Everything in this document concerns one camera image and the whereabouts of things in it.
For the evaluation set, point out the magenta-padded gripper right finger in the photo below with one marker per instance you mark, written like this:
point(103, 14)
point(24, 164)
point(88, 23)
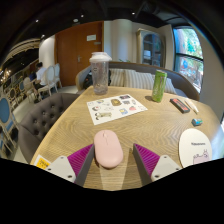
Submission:
point(148, 160)

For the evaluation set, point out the white tube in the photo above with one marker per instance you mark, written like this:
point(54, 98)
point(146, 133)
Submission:
point(191, 105)

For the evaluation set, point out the black box orange print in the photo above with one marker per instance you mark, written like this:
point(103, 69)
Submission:
point(179, 105)

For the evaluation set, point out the striped cushion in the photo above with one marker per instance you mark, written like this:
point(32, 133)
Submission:
point(170, 86)
point(138, 80)
point(117, 77)

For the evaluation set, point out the white door sign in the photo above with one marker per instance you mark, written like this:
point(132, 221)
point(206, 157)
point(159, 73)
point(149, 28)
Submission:
point(91, 37)

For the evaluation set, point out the grey curved sofa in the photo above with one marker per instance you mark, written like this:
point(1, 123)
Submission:
point(181, 83)

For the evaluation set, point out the clear shaker bottle white lid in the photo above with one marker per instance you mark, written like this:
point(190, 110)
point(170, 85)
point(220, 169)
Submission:
point(100, 75)

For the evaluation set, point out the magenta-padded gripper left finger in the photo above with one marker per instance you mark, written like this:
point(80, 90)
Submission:
point(78, 161)

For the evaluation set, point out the brown wooden door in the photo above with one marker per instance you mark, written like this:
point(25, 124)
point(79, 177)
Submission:
point(70, 56)

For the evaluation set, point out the dark-framed glass window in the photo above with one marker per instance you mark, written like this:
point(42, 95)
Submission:
point(188, 56)

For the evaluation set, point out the white sticker sheet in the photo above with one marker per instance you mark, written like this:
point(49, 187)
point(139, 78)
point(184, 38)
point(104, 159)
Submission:
point(115, 108)

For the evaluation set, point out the small teal packet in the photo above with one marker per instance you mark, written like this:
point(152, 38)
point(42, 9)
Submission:
point(196, 122)

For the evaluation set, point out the grey tufted armchair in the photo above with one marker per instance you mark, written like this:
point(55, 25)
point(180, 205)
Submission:
point(40, 120)

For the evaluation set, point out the pink computer mouse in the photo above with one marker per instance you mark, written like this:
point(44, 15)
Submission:
point(108, 148)

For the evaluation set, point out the green drink can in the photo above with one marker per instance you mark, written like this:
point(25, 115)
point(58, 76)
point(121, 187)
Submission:
point(159, 86)

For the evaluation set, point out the white mouse pad pink rest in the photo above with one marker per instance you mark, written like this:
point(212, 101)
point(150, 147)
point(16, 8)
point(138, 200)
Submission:
point(193, 146)

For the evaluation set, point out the blue upholstered chairs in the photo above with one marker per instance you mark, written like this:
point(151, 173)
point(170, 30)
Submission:
point(6, 116)

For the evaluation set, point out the arched glass cabinet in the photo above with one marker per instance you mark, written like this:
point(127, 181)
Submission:
point(151, 50)

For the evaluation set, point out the person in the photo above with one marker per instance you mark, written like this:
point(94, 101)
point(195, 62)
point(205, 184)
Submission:
point(40, 75)

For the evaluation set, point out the yellow code sticker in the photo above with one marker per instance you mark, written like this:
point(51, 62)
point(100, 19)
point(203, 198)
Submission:
point(42, 162)

